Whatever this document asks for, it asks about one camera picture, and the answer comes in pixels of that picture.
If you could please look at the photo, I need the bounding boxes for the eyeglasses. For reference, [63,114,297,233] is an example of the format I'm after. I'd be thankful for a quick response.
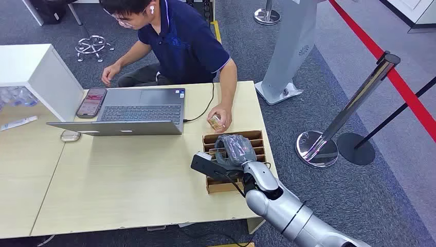
[102,7,148,29]

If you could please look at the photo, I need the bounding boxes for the chrome chair base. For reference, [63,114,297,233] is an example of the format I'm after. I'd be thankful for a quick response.
[74,34,116,63]

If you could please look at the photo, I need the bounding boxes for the grey open laptop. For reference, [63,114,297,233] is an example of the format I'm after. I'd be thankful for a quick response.
[46,87,186,137]

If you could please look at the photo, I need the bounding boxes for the person's right hand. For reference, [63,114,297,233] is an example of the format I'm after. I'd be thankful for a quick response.
[101,62,122,88]

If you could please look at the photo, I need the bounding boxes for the white cabinet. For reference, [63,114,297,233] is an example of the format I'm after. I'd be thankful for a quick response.
[0,43,85,122]

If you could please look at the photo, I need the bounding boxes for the white counter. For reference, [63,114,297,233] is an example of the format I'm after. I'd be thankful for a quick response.
[379,0,436,34]

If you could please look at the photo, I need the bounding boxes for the white tube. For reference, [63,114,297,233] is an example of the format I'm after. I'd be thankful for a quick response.
[0,115,39,132]

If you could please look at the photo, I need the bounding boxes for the chrome stanchion post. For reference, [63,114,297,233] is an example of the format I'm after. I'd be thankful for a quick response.
[295,50,402,169]
[253,0,282,26]

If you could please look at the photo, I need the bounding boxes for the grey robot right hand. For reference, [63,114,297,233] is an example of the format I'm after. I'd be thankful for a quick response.
[214,134,258,169]

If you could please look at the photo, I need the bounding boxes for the clear plastic water bottles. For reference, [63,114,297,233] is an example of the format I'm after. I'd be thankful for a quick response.
[0,86,39,112]

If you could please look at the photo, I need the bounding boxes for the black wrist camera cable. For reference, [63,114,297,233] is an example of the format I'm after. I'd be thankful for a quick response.
[214,171,247,199]

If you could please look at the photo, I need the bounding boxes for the person's left hand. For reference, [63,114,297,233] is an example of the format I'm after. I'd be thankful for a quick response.
[207,104,233,134]

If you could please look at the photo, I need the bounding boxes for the black floor cable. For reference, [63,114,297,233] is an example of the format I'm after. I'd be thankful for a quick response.
[176,227,255,247]

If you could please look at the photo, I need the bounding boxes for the small pale card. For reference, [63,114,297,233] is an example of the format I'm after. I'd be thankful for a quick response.
[208,116,224,132]

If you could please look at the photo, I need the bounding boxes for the black laptop power cable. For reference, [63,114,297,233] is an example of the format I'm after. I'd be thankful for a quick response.
[183,81,215,124]

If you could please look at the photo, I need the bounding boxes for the black stanchion post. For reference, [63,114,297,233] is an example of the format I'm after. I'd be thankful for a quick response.
[336,76,436,167]

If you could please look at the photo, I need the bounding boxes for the red barrier belt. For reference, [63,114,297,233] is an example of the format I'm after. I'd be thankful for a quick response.
[328,0,436,143]

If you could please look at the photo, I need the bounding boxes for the yellow floor tape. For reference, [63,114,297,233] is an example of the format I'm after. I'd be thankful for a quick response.
[210,20,223,45]

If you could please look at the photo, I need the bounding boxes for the grey earbud case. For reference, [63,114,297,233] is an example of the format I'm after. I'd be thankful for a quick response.
[60,130,82,143]

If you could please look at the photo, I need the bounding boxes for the black bag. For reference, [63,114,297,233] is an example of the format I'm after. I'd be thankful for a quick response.
[28,0,69,26]

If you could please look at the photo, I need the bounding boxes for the grey kiosk stand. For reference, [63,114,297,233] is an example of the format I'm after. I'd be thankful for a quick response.
[254,0,329,107]

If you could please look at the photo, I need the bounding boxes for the wooden slotted card holder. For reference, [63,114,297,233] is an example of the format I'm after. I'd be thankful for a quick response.
[202,130,267,195]

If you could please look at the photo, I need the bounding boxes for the black smartphone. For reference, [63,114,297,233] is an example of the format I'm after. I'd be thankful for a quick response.
[76,87,108,119]

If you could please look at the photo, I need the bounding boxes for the person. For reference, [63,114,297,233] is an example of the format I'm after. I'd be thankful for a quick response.
[99,0,239,134]

